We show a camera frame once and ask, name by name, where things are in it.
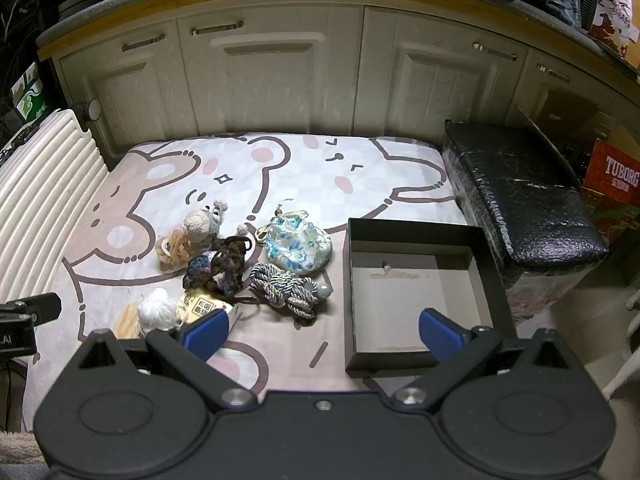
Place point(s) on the red beer carton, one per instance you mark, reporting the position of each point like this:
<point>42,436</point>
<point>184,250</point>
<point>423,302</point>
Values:
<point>615,180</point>

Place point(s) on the black cardboard box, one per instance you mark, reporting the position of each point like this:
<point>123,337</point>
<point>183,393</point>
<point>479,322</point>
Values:
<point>400,285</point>

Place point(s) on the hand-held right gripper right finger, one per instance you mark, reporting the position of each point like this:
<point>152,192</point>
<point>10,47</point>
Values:
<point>440,332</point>

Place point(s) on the beige crochet flower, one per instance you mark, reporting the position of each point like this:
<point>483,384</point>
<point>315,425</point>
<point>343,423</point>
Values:
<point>175,250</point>

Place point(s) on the brown cardboard box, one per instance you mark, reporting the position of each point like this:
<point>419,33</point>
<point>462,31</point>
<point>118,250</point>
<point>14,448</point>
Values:
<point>570,110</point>

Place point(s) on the white chair frame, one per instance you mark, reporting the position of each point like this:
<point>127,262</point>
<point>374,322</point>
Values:
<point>622,370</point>

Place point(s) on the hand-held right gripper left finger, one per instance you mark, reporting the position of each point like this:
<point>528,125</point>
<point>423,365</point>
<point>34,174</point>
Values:
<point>205,332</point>

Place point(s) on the red white printed box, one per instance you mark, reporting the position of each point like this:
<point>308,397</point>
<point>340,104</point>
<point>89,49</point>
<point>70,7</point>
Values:
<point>620,15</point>

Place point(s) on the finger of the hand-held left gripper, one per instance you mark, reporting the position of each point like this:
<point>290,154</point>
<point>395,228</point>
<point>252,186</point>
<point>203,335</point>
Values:
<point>42,306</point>

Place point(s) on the yellow tissue packet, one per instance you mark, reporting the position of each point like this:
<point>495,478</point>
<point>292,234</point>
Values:
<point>200,305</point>

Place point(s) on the grey fuzzy cloth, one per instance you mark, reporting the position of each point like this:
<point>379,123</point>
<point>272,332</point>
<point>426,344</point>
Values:
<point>20,450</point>

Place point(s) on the dark multicolour crochet piece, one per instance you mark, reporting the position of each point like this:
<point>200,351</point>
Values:
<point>215,270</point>

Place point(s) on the bear printed blanket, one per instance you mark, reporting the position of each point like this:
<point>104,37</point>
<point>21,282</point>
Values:
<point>300,170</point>

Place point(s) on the white pompom charm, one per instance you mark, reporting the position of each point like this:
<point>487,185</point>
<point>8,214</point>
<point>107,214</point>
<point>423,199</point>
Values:
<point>157,310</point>

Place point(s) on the grey crochet doll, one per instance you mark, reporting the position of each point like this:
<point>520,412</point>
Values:
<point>215,220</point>

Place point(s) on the cream cabinet door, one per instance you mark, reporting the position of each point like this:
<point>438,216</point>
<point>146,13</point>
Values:
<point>435,95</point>
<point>530,95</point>
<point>130,100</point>
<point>270,80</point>

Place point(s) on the white ribbed suitcase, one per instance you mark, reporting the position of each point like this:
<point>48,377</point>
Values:
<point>45,185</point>

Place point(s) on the green white package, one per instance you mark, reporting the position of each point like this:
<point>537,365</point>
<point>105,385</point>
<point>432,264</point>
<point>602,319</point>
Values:
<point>30,102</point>

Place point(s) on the black plastic-wrapped ottoman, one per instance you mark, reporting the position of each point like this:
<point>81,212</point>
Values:
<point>525,195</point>

